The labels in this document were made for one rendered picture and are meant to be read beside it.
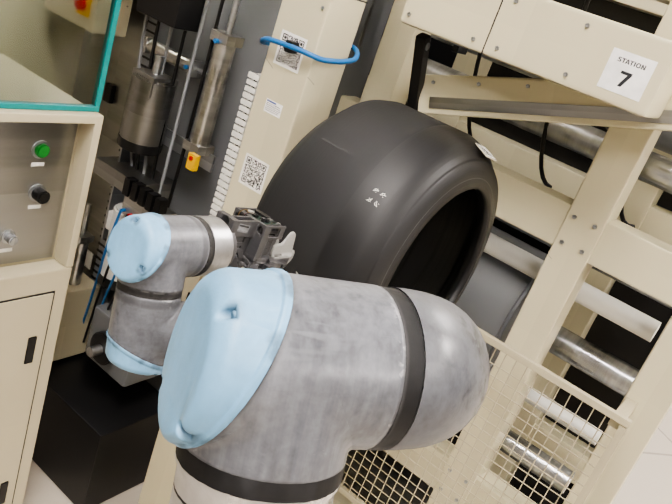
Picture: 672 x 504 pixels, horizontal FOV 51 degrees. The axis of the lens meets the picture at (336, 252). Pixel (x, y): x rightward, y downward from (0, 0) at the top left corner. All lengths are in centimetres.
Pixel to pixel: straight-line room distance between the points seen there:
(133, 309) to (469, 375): 59
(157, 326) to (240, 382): 58
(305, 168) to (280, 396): 96
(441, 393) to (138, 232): 58
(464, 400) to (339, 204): 84
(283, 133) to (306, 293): 117
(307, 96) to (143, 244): 74
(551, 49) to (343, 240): 63
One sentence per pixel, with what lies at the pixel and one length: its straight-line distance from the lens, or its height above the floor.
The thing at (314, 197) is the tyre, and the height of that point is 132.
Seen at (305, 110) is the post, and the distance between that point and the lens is 161.
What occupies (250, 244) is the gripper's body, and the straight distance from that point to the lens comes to 112.
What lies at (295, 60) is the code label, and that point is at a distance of 159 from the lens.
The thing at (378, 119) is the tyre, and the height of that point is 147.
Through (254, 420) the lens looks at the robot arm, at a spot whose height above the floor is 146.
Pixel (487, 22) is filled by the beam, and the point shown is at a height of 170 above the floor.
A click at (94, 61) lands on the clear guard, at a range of 159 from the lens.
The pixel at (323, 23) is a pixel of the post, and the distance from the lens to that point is 156.
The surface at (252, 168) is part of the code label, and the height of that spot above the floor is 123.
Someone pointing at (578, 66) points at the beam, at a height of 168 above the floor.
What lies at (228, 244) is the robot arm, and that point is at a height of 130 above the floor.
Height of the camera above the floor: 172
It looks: 21 degrees down
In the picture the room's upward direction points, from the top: 20 degrees clockwise
